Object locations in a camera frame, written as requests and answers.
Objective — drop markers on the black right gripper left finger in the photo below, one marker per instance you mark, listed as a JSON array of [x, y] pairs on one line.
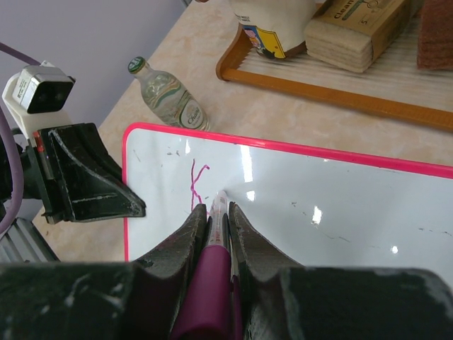
[[119, 300]]

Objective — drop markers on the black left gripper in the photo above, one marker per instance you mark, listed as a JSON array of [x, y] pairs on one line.
[[76, 178]]

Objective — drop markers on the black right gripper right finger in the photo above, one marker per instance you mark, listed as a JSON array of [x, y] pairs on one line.
[[282, 299]]

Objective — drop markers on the magenta capped whiteboard marker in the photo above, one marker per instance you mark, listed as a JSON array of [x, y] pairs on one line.
[[212, 305]]

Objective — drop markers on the pink framed whiteboard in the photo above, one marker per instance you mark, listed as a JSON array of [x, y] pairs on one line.
[[322, 207]]

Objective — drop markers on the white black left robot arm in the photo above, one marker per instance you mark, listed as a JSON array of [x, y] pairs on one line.
[[9, 182]]

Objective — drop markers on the clear glass bottle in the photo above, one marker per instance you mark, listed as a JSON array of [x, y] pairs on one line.
[[167, 97]]

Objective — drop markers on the wooden two-tier shelf rack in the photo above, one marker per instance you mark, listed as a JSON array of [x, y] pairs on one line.
[[393, 87]]

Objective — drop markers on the tan sponge block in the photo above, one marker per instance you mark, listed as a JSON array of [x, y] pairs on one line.
[[352, 34]]

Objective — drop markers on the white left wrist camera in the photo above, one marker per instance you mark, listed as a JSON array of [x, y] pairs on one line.
[[35, 98]]

